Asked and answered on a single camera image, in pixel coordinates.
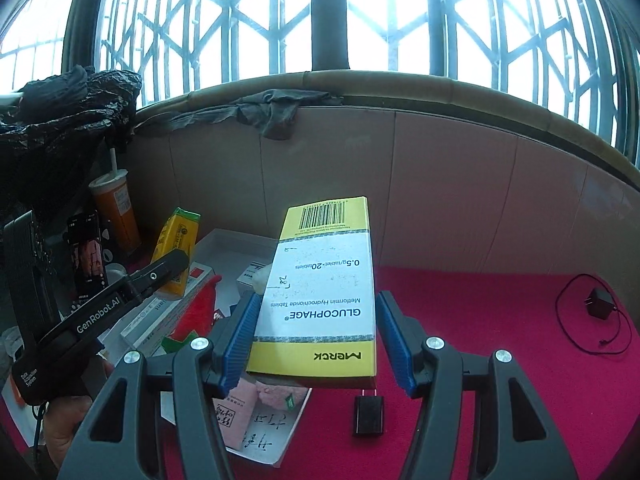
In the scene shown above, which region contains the black power adapter with cable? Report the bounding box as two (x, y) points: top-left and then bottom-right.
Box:
(556, 273), (633, 356)

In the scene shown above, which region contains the window with metal grille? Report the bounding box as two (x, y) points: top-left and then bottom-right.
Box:
(0, 0), (640, 166)

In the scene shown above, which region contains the person's left hand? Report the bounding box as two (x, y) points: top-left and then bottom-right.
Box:
(44, 360), (116, 467)

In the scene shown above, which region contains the orange drink cup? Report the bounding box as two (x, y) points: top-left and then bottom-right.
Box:
(89, 169), (142, 256)

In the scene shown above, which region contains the black plastic bag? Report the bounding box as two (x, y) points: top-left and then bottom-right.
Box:
(0, 65), (143, 221)

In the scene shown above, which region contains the black plug adapter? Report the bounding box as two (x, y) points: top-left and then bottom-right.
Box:
(352, 387), (386, 437)

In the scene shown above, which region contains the grey cloth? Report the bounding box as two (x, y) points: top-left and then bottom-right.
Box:
(135, 89), (345, 140)

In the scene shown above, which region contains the black smartphone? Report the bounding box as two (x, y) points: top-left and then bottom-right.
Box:
(66, 210), (110, 301)

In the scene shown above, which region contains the yellow white medicine box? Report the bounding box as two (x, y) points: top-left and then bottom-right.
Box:
(246, 196), (378, 391)

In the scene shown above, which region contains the white box with red label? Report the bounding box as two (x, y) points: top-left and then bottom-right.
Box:
(182, 261), (213, 291)

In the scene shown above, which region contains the white cardboard tray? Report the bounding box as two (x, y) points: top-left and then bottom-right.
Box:
(115, 228), (313, 467)

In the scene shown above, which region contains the small white medicine box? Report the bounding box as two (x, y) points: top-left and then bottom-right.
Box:
(236, 261), (273, 297)

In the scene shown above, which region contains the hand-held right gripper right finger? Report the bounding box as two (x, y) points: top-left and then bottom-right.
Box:
(376, 290), (580, 480)

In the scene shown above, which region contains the pink tissue pack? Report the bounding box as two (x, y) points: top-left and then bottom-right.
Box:
(212, 377), (261, 451)

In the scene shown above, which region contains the red plush with green leaf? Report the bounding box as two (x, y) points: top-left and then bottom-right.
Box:
(162, 274), (223, 356)

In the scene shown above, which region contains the red table cloth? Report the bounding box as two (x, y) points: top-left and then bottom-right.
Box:
(0, 265), (640, 480)

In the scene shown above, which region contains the long silver sealant box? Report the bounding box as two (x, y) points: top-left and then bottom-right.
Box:
(120, 280), (213, 356)

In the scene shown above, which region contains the yellow packet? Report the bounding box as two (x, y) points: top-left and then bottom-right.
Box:
(151, 207), (202, 297)

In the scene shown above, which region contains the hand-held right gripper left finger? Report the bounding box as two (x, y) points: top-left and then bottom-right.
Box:
(57, 292), (263, 480)

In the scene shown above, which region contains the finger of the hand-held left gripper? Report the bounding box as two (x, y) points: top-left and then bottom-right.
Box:
(127, 249), (191, 303)

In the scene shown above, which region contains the cardboard panel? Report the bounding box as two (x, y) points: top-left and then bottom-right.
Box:
(125, 105), (640, 311)

